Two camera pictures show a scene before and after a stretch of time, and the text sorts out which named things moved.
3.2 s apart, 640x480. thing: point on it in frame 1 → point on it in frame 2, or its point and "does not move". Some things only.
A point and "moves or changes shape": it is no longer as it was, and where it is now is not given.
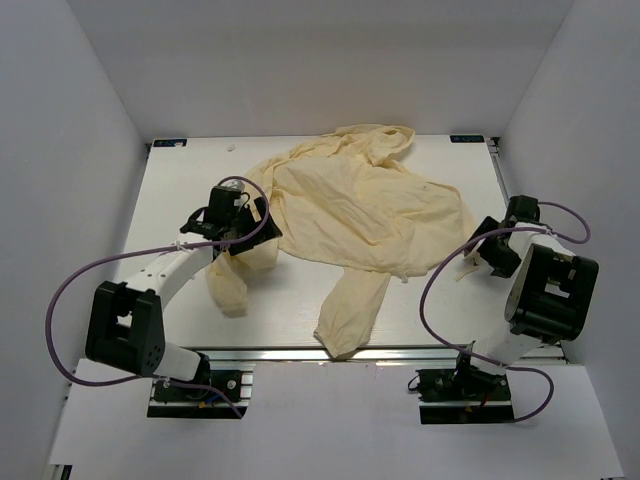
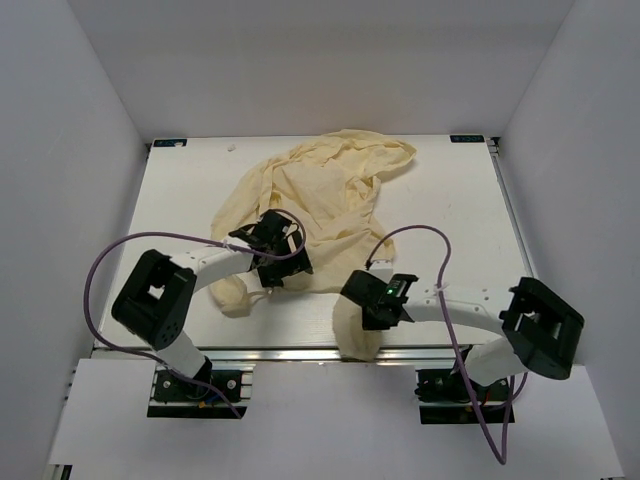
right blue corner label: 467,139 does not move
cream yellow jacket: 349,205 moves or changes shape
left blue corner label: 170,143 does not move
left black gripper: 270,231 → 293,265
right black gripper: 504,266 → 369,322
